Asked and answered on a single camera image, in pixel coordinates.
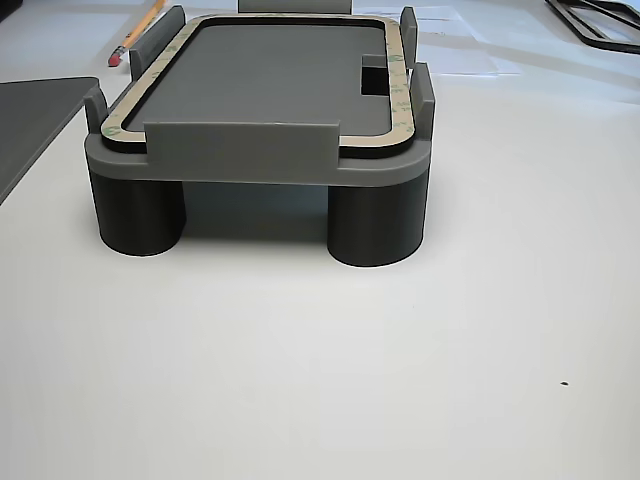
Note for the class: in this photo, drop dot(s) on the grey frame holder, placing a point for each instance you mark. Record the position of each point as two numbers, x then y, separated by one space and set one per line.
250 150

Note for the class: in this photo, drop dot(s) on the beige rectangular frame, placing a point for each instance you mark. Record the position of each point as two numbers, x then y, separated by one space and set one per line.
400 100

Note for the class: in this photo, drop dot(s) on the black rectangular frame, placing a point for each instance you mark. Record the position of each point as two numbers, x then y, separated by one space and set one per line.
582 32

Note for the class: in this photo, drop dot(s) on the grey rectangular mat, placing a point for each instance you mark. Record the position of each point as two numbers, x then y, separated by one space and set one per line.
35 120

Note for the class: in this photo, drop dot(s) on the yellow pencil with eraser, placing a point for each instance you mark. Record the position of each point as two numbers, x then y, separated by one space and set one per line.
137 30

